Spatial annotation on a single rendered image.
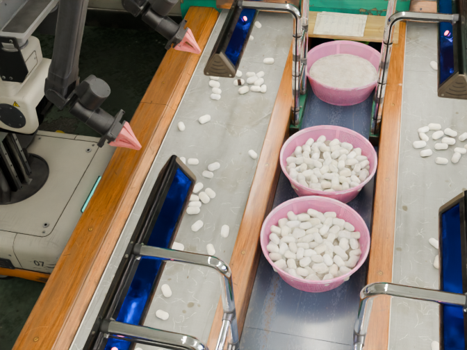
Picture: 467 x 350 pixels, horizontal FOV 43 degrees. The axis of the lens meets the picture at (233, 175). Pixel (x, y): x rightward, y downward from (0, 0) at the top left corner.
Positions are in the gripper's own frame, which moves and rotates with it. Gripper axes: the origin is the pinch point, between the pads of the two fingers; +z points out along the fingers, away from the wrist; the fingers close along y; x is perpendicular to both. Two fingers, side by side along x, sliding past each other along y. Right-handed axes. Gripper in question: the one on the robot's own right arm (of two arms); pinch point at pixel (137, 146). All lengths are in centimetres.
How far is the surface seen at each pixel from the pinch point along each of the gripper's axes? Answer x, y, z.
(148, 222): -33, -43, 1
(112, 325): -35, -65, 1
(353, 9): -28, 88, 41
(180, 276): -3.6, -29.9, 22.7
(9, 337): 103, -21, 12
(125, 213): 8.5, -14.3, 7.0
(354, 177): -29, 10, 51
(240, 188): -9.0, 0.6, 28.4
